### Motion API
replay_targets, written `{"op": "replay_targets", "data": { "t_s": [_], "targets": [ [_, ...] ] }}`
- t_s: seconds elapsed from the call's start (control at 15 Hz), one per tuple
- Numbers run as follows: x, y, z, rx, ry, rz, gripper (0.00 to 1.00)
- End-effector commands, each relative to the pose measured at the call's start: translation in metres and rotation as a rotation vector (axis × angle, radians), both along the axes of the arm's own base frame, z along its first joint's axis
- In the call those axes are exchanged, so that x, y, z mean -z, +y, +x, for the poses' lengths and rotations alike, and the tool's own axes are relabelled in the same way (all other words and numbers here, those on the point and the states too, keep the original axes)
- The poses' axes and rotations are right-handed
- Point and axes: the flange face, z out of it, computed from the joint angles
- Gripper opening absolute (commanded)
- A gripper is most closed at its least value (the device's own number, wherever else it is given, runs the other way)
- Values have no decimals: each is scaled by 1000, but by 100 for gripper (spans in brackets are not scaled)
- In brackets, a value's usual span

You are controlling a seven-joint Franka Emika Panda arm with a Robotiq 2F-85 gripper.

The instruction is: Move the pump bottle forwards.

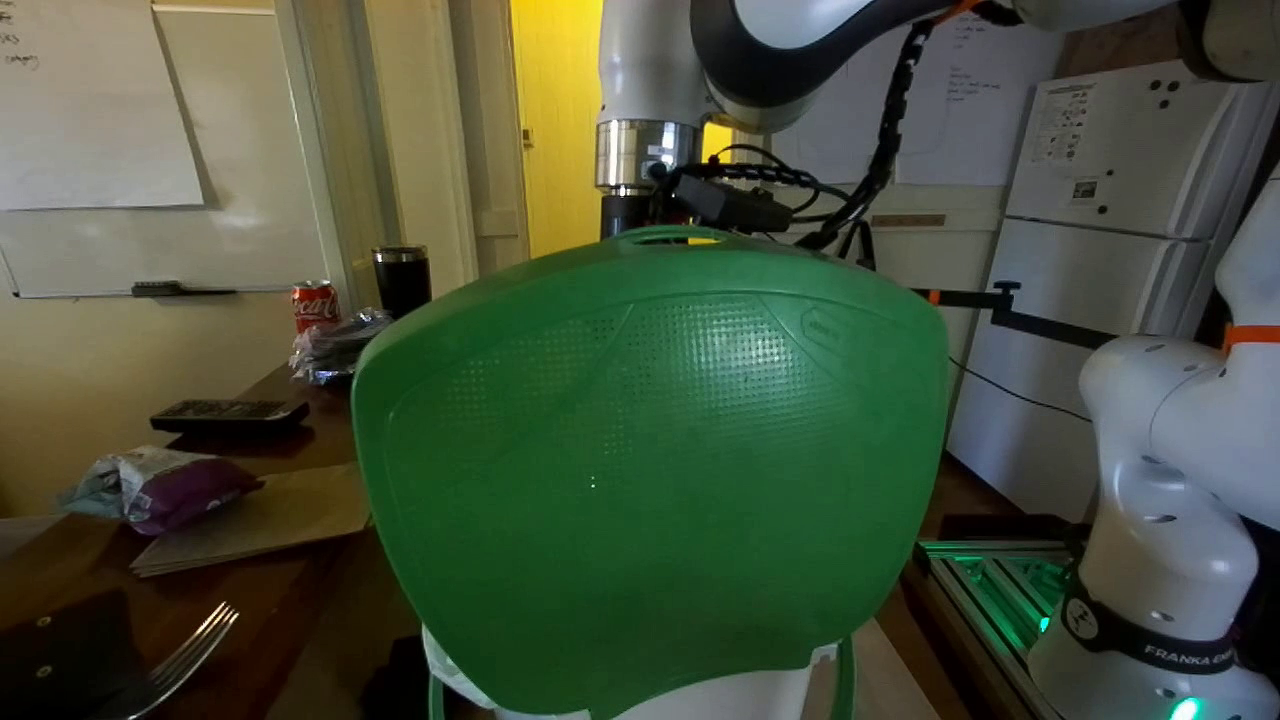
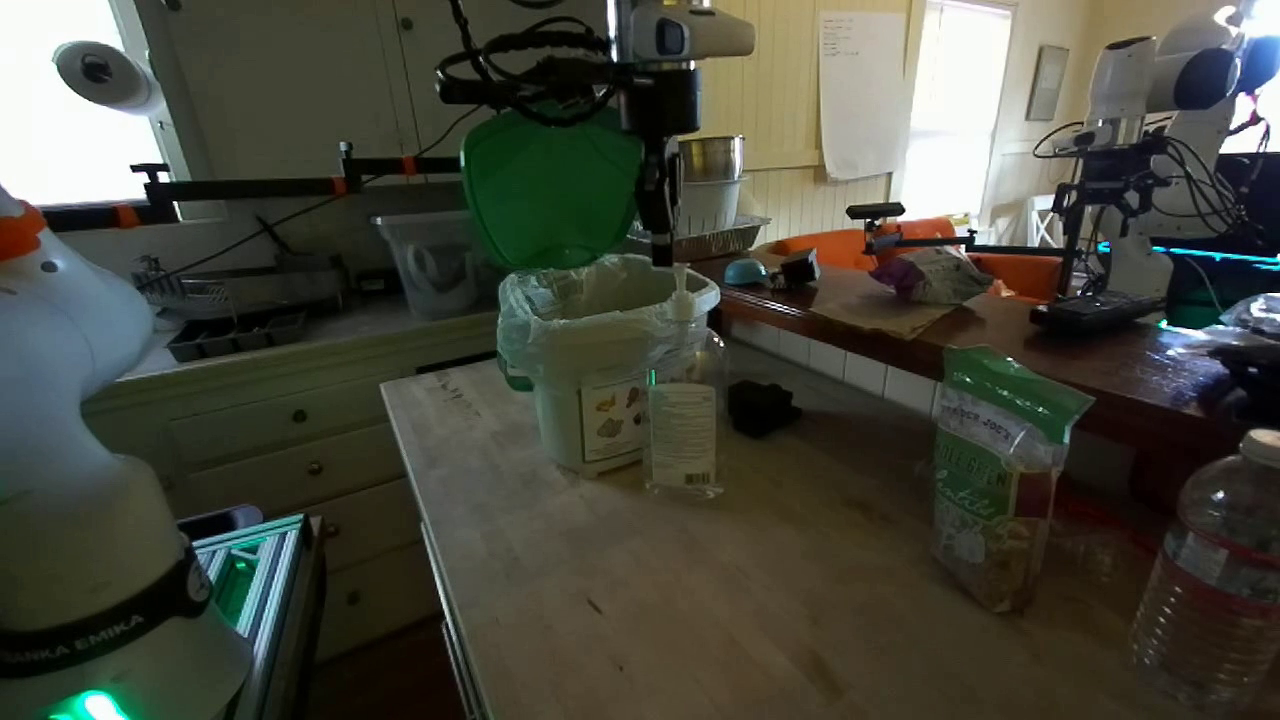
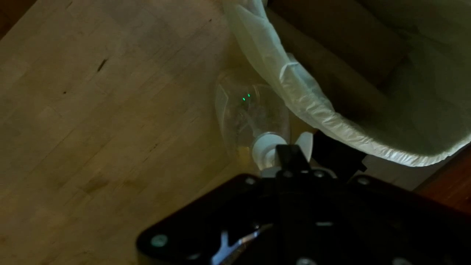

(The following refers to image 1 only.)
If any green lit control box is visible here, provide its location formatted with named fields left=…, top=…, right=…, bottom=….
left=912, top=531, right=1087, bottom=674

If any crumpled grey plastic bag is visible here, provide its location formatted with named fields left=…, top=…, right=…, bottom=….
left=283, top=313, right=393, bottom=393

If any red soda can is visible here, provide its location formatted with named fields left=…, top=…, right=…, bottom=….
left=289, top=275, right=345, bottom=336

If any white cabinet unit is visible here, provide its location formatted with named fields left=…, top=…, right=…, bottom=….
left=949, top=55, right=1280, bottom=530

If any large white paper sheet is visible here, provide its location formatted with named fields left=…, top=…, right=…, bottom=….
left=0, top=0, right=209, bottom=215

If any black tumbler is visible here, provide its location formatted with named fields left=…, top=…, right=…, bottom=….
left=367, top=244, right=434, bottom=320

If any brown cardboard sheet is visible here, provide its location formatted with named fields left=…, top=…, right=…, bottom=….
left=128, top=460, right=376, bottom=582

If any purple snack bag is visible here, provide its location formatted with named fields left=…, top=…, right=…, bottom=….
left=65, top=440, right=269, bottom=539

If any written wall paper sheet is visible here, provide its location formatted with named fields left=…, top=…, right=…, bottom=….
left=770, top=12, right=1071, bottom=192

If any black flat device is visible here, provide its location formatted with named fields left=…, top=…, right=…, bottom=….
left=146, top=396, right=314, bottom=440

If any green bin lid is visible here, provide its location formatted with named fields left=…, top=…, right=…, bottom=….
left=348, top=221, right=951, bottom=715

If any silver metal utensil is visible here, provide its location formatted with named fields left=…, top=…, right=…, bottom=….
left=118, top=597, right=245, bottom=720

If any white door frame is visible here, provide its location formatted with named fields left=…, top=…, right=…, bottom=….
left=275, top=0, right=532, bottom=320

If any white wall whiteboard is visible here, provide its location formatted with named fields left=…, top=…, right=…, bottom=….
left=0, top=0, right=330, bottom=305

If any dark brown wooden table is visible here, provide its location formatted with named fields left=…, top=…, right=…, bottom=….
left=0, top=355, right=423, bottom=720

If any black whiteboard marker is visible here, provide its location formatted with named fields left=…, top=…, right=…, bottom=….
left=128, top=275, right=245, bottom=301

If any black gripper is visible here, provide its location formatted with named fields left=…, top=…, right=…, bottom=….
left=597, top=190, right=676, bottom=248

